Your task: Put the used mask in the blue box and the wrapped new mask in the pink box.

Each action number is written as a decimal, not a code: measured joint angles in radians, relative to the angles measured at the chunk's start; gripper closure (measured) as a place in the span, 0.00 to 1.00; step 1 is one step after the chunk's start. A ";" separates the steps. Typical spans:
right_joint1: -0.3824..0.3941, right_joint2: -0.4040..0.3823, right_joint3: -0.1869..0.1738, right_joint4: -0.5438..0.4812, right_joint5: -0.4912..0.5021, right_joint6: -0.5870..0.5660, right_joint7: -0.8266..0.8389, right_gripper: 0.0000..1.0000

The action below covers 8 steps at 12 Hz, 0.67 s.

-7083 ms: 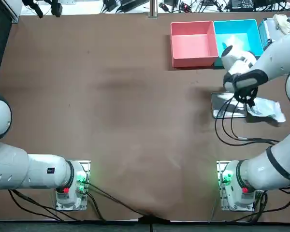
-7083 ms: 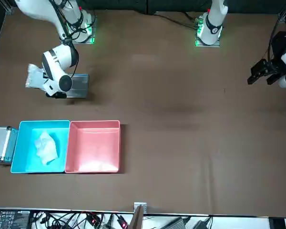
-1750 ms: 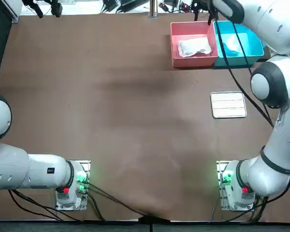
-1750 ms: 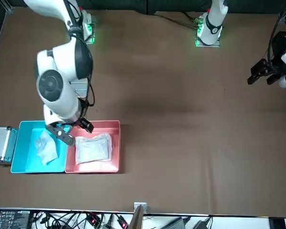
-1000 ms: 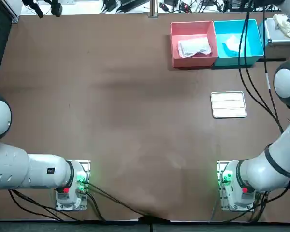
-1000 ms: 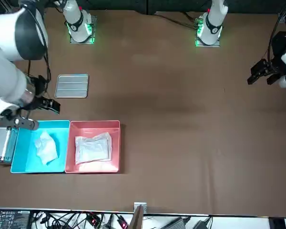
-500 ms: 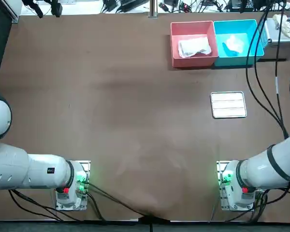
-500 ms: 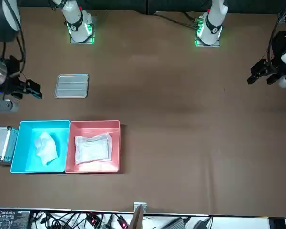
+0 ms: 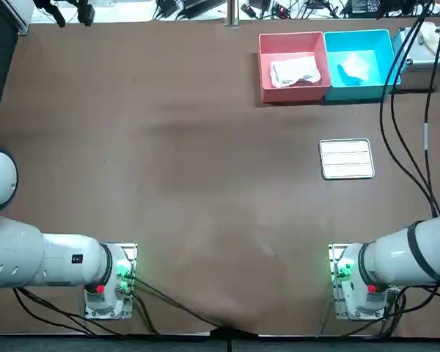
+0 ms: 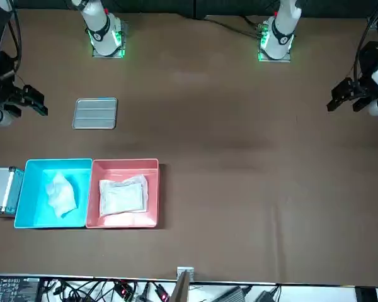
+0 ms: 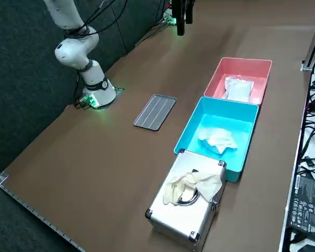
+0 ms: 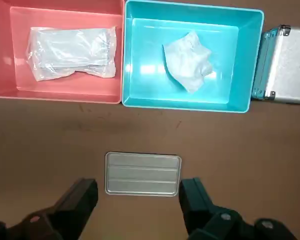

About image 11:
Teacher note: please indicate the pink plastic box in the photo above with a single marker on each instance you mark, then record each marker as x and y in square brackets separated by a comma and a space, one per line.
[215, 78]

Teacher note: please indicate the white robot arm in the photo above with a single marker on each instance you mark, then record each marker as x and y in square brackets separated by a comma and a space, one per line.
[73, 50]
[169, 19]

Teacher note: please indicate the new mask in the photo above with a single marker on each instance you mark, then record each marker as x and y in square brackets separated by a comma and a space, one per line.
[239, 88]

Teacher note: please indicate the metal table edge rail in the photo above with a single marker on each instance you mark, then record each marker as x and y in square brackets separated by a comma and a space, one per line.
[29, 207]

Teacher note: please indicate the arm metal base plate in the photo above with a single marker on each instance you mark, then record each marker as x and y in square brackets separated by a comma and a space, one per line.
[118, 90]

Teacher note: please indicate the aluminium carrying case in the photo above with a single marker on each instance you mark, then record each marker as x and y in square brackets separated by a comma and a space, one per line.
[178, 218]

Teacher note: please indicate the black labelled power adapter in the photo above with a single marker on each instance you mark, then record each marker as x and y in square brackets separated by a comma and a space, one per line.
[307, 204]

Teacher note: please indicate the silver ribbed metal tray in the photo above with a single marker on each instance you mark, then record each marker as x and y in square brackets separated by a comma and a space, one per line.
[155, 113]

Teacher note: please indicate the blue plastic box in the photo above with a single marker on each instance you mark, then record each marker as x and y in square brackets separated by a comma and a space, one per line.
[189, 126]

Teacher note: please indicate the camera mount post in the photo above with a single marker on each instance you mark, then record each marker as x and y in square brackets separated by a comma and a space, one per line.
[313, 39]

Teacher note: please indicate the white rubber gloves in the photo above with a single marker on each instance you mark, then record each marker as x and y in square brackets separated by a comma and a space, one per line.
[199, 181]

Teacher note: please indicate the used blue face mask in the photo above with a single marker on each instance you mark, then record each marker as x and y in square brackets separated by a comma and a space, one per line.
[218, 140]

